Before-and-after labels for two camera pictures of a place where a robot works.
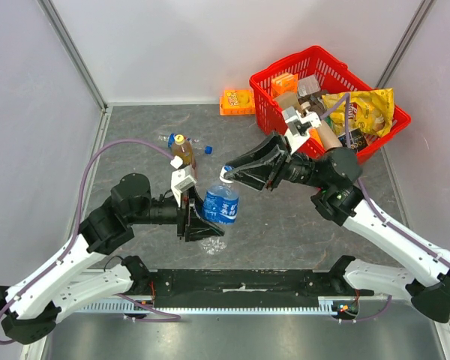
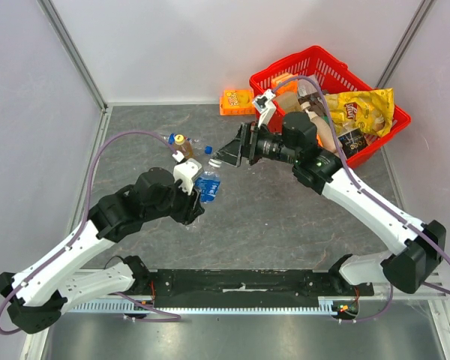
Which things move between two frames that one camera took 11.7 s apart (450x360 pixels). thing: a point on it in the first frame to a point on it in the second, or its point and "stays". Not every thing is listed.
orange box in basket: (284, 83) stays
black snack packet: (358, 140) stays
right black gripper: (276, 165) to (247, 144)
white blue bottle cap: (225, 169) to (214, 163)
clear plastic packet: (307, 85) stays
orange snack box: (237, 102) stays
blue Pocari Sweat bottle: (221, 203) to (208, 182)
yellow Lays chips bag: (370, 111) stays
